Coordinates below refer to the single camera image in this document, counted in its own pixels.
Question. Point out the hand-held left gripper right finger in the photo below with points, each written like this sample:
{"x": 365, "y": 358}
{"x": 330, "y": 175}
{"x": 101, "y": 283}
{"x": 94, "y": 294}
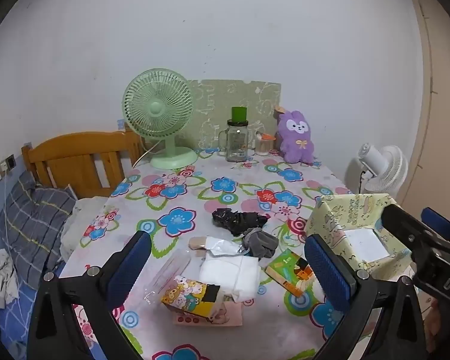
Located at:
{"x": 326, "y": 273}

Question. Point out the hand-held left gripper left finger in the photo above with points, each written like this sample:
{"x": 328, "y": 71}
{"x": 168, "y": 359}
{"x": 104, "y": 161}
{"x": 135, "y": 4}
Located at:
{"x": 135, "y": 262}

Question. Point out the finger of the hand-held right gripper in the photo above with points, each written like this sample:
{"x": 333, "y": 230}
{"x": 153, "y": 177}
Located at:
{"x": 397, "y": 219}
{"x": 440, "y": 221}

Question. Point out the yellow cartoon tissue packet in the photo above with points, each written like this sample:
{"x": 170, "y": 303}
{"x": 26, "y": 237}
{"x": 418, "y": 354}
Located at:
{"x": 183, "y": 292}

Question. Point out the yellow patterned fabric storage box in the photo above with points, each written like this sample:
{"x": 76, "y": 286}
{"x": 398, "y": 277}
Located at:
{"x": 333, "y": 210}

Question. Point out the grey cloth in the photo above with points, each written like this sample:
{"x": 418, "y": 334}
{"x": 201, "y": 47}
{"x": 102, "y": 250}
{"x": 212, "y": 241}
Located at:
{"x": 262, "y": 243}

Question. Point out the clear bag with white contents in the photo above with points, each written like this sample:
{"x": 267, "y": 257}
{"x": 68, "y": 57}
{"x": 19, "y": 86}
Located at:
{"x": 221, "y": 245}

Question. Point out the white towel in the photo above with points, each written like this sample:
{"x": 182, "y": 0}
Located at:
{"x": 225, "y": 273}

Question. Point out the pink packet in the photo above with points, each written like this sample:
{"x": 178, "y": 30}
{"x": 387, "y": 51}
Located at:
{"x": 228, "y": 313}

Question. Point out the clear plastic zip bag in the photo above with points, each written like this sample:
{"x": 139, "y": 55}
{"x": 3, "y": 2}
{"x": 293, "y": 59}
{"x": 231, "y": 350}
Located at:
{"x": 172, "y": 266}

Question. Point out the white paper sheet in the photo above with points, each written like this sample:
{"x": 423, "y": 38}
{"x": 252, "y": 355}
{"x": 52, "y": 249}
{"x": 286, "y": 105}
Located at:
{"x": 365, "y": 245}

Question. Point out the green card box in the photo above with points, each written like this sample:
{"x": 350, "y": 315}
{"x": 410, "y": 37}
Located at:
{"x": 285, "y": 270}

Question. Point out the white standing fan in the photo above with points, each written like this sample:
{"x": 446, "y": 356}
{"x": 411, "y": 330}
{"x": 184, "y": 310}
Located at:
{"x": 390, "y": 168}

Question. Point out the beige door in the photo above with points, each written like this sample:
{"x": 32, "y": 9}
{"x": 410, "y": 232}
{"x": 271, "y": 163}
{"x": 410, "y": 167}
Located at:
{"x": 442, "y": 120}

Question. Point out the black plastic bag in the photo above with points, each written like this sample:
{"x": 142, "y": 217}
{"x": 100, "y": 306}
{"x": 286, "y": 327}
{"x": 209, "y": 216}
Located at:
{"x": 240, "y": 219}

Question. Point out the grey plaid pillow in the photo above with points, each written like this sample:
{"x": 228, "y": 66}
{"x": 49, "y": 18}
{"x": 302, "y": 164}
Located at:
{"x": 33, "y": 225}

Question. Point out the wooden bed headboard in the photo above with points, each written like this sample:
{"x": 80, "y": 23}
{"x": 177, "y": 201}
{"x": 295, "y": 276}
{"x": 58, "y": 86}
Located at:
{"x": 78, "y": 146}

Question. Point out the purple plush bunny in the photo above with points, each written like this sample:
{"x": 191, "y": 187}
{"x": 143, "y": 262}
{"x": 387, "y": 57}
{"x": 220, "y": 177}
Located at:
{"x": 296, "y": 138}

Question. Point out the crumpled white cloth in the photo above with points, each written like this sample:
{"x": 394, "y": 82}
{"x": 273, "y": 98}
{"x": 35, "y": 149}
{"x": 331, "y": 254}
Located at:
{"x": 0, "y": 273}

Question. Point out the small jar with orange lid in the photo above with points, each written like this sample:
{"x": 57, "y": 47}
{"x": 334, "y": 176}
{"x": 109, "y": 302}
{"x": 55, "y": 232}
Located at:
{"x": 264, "y": 146}

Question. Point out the blue bed sheet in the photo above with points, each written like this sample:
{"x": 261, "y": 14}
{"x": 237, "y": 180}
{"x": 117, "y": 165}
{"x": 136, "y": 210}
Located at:
{"x": 7, "y": 326}

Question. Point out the green desk fan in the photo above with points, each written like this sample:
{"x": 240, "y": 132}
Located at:
{"x": 155, "y": 110}

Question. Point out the glass mug with green lid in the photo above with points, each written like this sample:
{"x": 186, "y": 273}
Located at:
{"x": 237, "y": 142}

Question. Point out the green patterned board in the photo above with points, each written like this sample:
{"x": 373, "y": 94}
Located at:
{"x": 225, "y": 97}

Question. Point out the wall socket panel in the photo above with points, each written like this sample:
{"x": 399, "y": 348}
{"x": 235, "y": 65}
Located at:
{"x": 10, "y": 162}

